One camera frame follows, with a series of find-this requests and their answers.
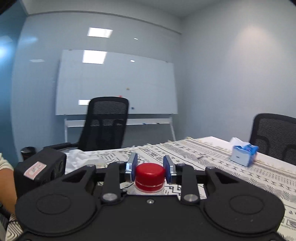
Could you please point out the black mesh office chair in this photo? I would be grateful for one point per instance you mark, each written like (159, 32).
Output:
(275, 136)

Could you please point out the person's left forearm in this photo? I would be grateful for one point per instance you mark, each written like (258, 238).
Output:
(7, 187)

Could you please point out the black office chair by whiteboard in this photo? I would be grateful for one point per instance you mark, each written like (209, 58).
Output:
(104, 127)

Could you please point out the crumpled white tissue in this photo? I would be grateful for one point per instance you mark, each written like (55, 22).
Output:
(77, 159)

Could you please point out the red bottle cap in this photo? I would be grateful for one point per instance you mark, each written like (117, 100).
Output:
(150, 174)

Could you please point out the blue white tissue box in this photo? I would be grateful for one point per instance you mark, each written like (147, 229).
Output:
(243, 153)

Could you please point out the light blue right gripper left finger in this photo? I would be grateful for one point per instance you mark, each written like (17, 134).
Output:
(130, 170)

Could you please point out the white whiteboard on stand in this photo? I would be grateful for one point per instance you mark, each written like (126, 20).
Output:
(148, 84)

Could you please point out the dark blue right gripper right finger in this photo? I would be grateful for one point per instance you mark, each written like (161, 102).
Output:
(170, 169)

